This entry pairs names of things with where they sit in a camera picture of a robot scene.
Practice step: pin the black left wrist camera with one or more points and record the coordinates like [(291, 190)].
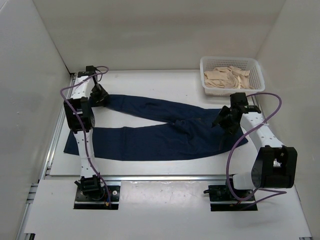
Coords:
[(90, 70)]

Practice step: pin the dark blue denim trousers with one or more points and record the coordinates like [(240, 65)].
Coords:
[(184, 132)]

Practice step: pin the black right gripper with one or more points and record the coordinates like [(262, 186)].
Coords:
[(225, 111)]

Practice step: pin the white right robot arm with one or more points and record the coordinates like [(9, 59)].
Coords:
[(275, 164)]

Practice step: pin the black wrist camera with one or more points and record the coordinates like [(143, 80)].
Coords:
[(90, 70), (238, 99)]

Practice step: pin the aluminium frame rail left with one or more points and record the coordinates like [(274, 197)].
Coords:
[(41, 107)]

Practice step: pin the aluminium frame rail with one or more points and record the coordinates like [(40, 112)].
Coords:
[(256, 102), (41, 107), (165, 178)]

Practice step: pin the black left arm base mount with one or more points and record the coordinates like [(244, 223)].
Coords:
[(93, 194)]

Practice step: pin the white plastic perforated basket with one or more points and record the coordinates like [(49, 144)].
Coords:
[(256, 78)]

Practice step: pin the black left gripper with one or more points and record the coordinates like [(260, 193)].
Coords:
[(104, 95)]

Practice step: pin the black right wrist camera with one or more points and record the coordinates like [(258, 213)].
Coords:
[(238, 99)]

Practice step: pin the beige cloth in basket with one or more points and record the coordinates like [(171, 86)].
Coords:
[(227, 78)]

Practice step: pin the aluminium frame rail right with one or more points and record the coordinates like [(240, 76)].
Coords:
[(256, 102)]

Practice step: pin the aluminium frame rail front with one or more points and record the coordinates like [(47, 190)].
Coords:
[(165, 178)]

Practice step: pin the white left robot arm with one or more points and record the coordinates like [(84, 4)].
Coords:
[(81, 122)]

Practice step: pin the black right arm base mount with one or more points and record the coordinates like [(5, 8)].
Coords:
[(233, 197)]

